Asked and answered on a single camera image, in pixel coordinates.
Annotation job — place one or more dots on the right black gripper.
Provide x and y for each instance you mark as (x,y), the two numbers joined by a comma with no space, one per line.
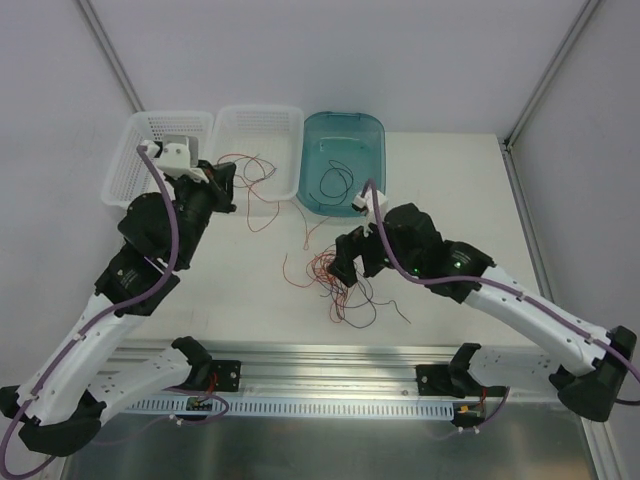
(360,248)

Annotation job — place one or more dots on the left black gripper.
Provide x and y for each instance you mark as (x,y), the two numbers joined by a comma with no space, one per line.
(220,185)

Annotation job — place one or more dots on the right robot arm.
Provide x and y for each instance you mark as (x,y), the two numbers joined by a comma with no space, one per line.
(583,364)

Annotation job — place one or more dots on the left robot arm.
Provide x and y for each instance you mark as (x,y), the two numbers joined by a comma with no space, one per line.
(63,407)

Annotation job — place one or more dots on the left white perforated basket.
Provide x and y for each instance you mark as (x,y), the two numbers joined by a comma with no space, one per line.
(127,176)

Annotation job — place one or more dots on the white perforated basket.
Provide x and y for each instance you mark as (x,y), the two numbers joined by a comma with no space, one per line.
(265,141)
(127,176)

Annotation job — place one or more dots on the right white perforated basket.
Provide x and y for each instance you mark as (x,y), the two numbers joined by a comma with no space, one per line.
(265,141)

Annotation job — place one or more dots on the teal transparent plastic bin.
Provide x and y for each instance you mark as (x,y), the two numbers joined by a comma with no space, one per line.
(341,151)

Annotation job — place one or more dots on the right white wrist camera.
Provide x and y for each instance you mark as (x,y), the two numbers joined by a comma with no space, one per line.
(364,204)

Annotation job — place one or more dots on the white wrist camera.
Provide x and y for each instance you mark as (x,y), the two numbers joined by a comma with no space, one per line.
(364,204)
(175,156)

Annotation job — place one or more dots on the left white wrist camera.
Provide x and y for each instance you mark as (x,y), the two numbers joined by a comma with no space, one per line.
(175,156)

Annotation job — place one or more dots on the aluminium mounting rail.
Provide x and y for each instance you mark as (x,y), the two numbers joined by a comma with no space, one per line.
(328,371)

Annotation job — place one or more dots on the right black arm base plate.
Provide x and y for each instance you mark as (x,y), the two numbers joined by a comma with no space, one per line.
(433,380)

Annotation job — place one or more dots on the white slotted cable duct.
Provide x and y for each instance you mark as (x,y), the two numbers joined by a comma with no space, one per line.
(296,407)

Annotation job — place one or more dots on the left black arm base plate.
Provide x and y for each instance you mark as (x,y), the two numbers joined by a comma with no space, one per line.
(223,376)

